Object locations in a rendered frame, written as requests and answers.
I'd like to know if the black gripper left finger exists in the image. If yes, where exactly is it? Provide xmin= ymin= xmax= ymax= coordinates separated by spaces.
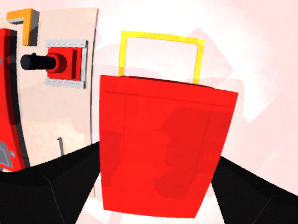
xmin=0 ymin=141 xmax=101 ymax=224

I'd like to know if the yellow rectangular frame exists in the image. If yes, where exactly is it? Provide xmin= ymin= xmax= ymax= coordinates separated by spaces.
xmin=118 ymin=31 xmax=205 ymax=84

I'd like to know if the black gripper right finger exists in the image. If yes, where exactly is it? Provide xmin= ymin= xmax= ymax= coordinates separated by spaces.
xmin=210 ymin=156 xmax=298 ymax=224

